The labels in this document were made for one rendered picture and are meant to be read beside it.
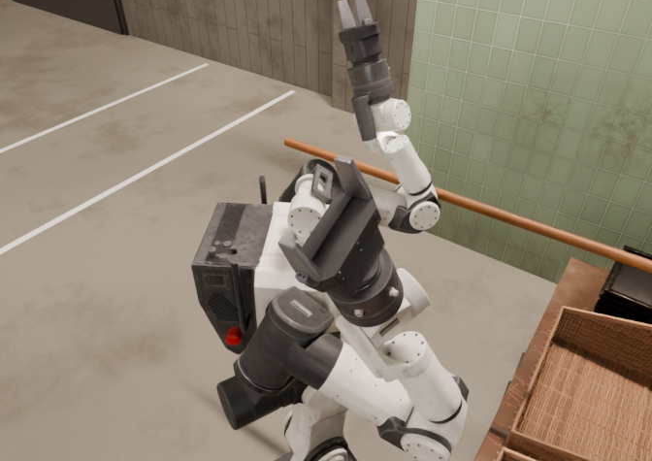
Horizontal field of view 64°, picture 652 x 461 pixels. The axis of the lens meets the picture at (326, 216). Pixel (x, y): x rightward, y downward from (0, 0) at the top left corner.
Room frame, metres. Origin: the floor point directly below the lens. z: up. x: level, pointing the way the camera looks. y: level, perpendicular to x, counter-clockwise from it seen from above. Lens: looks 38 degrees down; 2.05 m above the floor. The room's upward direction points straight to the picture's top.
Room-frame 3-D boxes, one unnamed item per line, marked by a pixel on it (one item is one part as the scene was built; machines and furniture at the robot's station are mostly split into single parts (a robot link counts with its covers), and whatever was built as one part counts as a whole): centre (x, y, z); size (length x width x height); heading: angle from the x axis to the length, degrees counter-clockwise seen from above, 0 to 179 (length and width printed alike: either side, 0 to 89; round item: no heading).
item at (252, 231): (0.79, 0.09, 1.26); 0.34 x 0.30 x 0.36; 175
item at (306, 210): (0.78, 0.03, 1.46); 0.10 x 0.07 x 0.09; 175
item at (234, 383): (0.75, 0.11, 1.00); 0.28 x 0.13 x 0.18; 120
